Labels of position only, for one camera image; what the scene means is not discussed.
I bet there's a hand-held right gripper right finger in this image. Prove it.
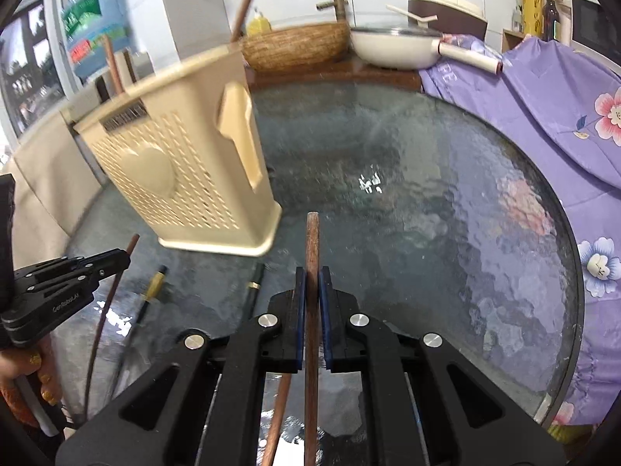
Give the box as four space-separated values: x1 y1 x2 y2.
317 266 567 466

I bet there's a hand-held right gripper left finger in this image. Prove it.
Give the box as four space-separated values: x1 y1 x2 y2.
55 266 307 466

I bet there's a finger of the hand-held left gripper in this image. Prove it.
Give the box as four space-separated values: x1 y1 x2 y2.
14 249 132 288
0 273 105 349

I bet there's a brown wooden chopstick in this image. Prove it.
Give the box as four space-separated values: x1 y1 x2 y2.
102 36 125 96
83 234 141 421
230 0 267 44
302 212 321 466
261 374 293 466

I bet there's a black chopstick gold ring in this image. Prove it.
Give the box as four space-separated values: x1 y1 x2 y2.
240 262 267 314

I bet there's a black chopstick yellow band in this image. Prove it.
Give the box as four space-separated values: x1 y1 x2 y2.
111 265 168 399

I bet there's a beige plastic utensil holder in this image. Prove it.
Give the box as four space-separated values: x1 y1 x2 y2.
73 41 283 258

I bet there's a person's left hand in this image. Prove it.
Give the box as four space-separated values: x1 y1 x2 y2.
0 337 64 406

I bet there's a window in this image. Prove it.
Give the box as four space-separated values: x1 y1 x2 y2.
0 0 73 139

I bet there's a blue water jug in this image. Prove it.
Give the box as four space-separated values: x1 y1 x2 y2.
59 0 135 81

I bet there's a wooden washstand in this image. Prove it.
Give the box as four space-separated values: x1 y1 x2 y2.
245 53 424 92

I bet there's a woven wash basin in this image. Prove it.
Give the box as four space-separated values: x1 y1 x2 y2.
240 23 352 73

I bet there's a white pan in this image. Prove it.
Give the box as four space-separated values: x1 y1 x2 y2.
349 26 504 76

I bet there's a glass pan lid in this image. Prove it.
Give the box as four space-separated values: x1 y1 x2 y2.
350 26 444 42

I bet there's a purple floral cloth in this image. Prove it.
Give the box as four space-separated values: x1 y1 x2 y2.
418 33 621 430

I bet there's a yellow soap bottle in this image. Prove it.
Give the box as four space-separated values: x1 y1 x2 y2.
246 7 271 37

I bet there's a bronze faucet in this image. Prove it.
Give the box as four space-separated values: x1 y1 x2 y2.
316 0 350 23

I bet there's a white brown rice cooker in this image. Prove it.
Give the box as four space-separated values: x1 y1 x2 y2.
406 0 488 42

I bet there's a brown glass bottle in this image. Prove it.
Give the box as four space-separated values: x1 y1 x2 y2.
540 0 564 42

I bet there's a white microwave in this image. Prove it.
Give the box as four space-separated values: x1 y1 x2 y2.
569 0 621 56

